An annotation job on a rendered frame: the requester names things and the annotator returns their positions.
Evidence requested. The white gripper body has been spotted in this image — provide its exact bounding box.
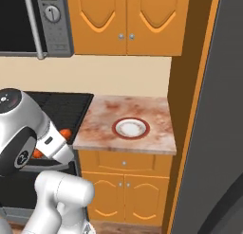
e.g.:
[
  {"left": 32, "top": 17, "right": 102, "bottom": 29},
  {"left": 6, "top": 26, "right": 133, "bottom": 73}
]
[{"left": 50, "top": 143, "right": 76, "bottom": 165}]

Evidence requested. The orange drawer front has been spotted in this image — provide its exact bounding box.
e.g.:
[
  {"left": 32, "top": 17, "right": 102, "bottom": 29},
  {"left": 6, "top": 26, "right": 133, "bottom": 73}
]
[{"left": 78, "top": 150, "right": 174, "bottom": 178}]

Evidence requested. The black hob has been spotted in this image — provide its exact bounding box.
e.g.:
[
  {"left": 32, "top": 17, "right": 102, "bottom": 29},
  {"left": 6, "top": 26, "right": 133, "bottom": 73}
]
[{"left": 22, "top": 91, "right": 95, "bottom": 146}]

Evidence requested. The orange base cupboard door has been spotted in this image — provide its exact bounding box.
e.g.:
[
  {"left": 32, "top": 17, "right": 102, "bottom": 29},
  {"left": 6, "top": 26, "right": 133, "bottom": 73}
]
[
  {"left": 123, "top": 173, "right": 169, "bottom": 227},
  {"left": 81, "top": 171, "right": 125, "bottom": 225}
]

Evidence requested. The grey microwave handle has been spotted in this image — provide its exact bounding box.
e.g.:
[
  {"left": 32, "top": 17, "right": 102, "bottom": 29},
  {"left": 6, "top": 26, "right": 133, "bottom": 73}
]
[{"left": 22, "top": 0, "right": 46, "bottom": 61}]

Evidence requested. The black oven door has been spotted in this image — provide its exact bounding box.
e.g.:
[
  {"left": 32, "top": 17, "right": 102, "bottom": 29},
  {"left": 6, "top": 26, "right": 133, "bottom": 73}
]
[{"left": 0, "top": 158, "right": 82, "bottom": 217}]

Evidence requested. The white plate with red rim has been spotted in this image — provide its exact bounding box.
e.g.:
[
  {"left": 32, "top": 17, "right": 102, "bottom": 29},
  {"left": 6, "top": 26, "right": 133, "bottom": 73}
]
[{"left": 111, "top": 117, "right": 151, "bottom": 141}]

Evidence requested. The orange wall cupboard door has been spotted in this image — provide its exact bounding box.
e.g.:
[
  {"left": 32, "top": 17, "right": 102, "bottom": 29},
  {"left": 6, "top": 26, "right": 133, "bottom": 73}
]
[
  {"left": 66, "top": 0, "right": 128, "bottom": 56},
  {"left": 126, "top": 0, "right": 191, "bottom": 58}
]

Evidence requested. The grey microwave oven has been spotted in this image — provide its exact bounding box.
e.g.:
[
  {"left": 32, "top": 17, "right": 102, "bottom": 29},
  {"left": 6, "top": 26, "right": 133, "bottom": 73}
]
[{"left": 0, "top": 0, "right": 76, "bottom": 59}]

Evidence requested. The dark fridge handle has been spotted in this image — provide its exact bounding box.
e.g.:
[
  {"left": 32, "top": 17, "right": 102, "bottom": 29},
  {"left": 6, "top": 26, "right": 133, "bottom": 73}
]
[{"left": 196, "top": 172, "right": 243, "bottom": 234}]

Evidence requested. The orange fridge housing panel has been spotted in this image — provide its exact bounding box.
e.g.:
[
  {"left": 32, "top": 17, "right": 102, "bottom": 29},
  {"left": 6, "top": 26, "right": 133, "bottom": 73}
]
[{"left": 160, "top": 0, "right": 222, "bottom": 234}]

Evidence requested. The orange hob knob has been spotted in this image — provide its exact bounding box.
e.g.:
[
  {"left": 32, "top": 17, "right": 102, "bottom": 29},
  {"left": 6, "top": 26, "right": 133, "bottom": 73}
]
[
  {"left": 60, "top": 128, "right": 72, "bottom": 141},
  {"left": 32, "top": 148, "right": 45, "bottom": 160}
]

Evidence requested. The grey oven handle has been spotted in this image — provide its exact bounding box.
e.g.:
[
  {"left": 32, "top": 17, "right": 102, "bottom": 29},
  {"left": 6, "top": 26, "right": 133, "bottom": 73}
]
[{"left": 19, "top": 160, "right": 72, "bottom": 173}]

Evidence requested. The grey fridge door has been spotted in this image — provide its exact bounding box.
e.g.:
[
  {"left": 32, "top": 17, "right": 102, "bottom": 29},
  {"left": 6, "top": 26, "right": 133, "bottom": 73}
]
[{"left": 170, "top": 0, "right": 243, "bottom": 234}]

